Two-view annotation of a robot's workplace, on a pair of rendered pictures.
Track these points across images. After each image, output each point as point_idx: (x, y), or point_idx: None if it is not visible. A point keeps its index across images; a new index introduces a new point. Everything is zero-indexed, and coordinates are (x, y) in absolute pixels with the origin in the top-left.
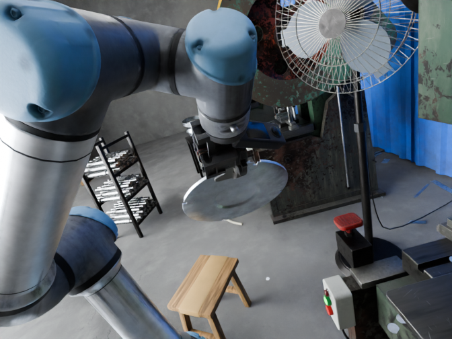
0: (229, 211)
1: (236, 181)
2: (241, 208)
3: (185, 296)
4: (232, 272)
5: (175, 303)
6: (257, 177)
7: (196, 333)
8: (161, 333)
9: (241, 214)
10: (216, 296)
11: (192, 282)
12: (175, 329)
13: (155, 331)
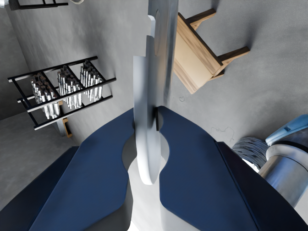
0: (173, 57)
1: (162, 79)
2: (175, 32)
3: (190, 78)
4: (188, 25)
5: (192, 87)
6: (167, 2)
7: (282, 131)
8: (291, 193)
9: (176, 28)
10: (206, 52)
11: (181, 67)
12: (281, 163)
13: (288, 202)
